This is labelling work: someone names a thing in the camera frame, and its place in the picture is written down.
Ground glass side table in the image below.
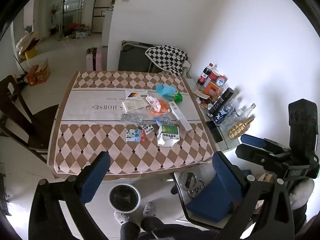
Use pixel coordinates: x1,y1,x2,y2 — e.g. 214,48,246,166
186,77,243,153

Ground cardboard piece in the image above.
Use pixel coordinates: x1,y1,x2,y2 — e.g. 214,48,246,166
192,89,210,100

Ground green and white carton box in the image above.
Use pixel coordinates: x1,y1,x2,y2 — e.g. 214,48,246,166
157,124,180,147

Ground red cup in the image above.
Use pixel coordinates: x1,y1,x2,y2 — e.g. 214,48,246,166
209,69,222,82

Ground small blister pack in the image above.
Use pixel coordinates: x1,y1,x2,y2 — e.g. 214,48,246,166
140,123,154,134

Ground large metal ring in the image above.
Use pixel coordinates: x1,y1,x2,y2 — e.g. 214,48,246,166
179,170,206,189

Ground gold grenade-shaped bottle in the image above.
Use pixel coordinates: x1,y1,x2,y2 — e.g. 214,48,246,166
229,115,255,139

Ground blue cushion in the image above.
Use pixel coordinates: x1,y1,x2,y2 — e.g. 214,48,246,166
186,182,237,222

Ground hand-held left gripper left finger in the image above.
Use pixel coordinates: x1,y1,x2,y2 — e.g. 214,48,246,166
29,151,112,240

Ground small metal ring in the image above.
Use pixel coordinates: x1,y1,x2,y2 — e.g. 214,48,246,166
187,186,205,199

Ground metal trash can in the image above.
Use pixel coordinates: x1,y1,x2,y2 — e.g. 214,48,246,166
108,184,141,213

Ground long white box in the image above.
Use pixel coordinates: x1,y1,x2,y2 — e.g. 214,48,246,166
168,101,192,132

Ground black phone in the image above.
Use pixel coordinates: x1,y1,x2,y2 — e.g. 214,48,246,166
209,121,223,143

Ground dark wooden chair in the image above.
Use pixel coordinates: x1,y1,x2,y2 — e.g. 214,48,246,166
0,75,60,164

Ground beige bag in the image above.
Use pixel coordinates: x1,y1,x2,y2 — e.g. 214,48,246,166
15,31,40,55

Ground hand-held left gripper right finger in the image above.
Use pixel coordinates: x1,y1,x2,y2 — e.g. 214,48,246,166
212,151,296,240

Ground person's right forearm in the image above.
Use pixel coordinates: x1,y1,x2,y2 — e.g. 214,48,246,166
289,179,315,209

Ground cola bottle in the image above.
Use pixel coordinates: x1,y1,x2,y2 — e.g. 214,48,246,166
197,63,214,85

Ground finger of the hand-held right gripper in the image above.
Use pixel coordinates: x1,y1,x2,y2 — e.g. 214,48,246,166
235,144,278,167
240,134,288,153

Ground black stool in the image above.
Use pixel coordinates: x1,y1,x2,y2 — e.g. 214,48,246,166
171,152,250,230

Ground orange packet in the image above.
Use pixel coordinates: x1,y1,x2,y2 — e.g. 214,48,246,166
152,99,170,115

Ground brown checkered tablecloth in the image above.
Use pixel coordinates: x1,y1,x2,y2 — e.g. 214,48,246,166
47,70,216,178

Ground wooden door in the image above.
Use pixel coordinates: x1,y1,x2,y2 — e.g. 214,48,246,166
91,0,120,34

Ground black spray can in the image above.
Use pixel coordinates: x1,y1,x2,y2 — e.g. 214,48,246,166
207,87,234,118

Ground grey fuzzy slipper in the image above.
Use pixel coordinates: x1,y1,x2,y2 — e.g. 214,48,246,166
143,202,158,217
114,211,130,224

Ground pink plastic wrapper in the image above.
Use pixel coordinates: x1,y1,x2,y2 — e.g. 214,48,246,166
146,95,162,112

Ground clear plastic bottle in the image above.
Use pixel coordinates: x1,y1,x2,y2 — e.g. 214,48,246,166
215,99,239,127

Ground clear blue plastic wrapper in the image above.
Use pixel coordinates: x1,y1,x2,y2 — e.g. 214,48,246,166
152,114,175,127

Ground yellow box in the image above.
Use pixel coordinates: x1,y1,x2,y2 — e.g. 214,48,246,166
24,46,38,60

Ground pink suitcase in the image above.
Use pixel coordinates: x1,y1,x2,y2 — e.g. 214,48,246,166
86,47,103,71

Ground white box with flag print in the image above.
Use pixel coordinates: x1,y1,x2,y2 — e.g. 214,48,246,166
125,89,148,100

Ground person's left leg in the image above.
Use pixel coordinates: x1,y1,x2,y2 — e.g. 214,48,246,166
120,221,142,240

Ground blue and white packet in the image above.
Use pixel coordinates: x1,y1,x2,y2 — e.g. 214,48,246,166
126,128,147,142

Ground orange box with window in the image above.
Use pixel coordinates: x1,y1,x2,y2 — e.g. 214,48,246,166
203,81,220,96

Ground blue and green snack bag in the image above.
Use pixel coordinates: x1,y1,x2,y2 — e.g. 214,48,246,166
156,84,183,103

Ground black and white checkered cloth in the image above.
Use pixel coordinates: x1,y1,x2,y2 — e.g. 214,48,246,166
145,45,189,77

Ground clear glass bottle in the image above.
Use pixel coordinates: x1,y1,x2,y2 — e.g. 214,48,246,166
221,103,257,130

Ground folding bed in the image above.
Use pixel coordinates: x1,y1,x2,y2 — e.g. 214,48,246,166
117,40,163,72

